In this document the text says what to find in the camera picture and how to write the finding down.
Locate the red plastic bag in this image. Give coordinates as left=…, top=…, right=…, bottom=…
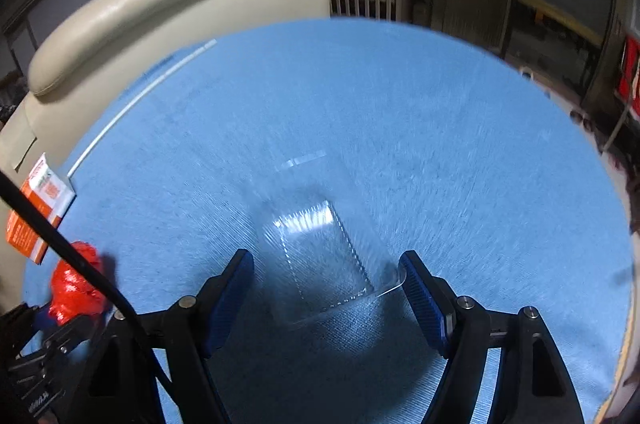
left=48, top=241, right=108, bottom=325

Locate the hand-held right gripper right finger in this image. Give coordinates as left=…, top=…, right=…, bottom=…
left=397, top=249, right=586, bottom=424

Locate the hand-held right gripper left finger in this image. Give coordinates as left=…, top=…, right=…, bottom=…
left=72, top=248, right=256, bottom=424

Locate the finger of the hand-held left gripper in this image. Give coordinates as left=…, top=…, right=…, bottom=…
left=42, top=314, right=96, bottom=356

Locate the orange white carton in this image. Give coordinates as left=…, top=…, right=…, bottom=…
left=6, top=153, right=77, bottom=265

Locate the clear plastic container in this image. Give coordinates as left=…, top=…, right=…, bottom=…
left=247, top=149, right=408, bottom=331

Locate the thin white stick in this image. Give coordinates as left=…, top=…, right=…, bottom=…
left=67, top=39, right=218, bottom=177

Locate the metal folding chair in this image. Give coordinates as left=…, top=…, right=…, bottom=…
left=602, top=34, right=640, bottom=152

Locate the cream leather sofa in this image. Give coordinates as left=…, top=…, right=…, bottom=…
left=0, top=0, right=332, bottom=310

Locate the blue tablecloth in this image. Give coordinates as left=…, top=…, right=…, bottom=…
left=20, top=17, right=632, bottom=424

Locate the red cloth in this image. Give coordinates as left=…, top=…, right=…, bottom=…
left=616, top=35, right=640, bottom=115

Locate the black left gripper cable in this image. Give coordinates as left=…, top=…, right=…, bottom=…
left=0, top=171, right=187, bottom=424

